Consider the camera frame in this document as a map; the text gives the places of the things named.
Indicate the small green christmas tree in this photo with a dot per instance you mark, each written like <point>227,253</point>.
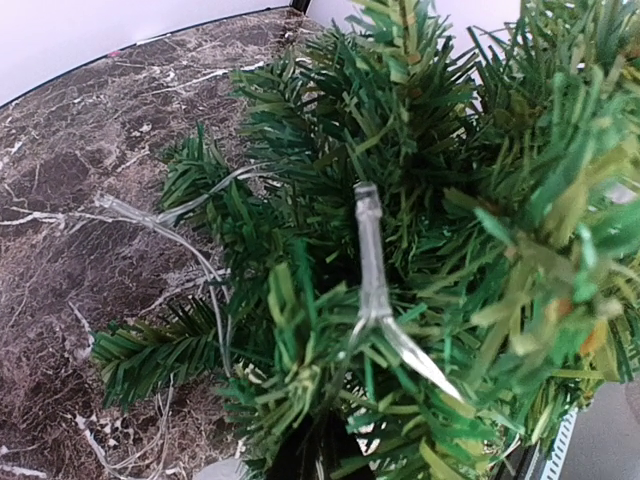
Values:
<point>507,260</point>

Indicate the white ball string lights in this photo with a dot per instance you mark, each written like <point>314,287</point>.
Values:
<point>304,422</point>

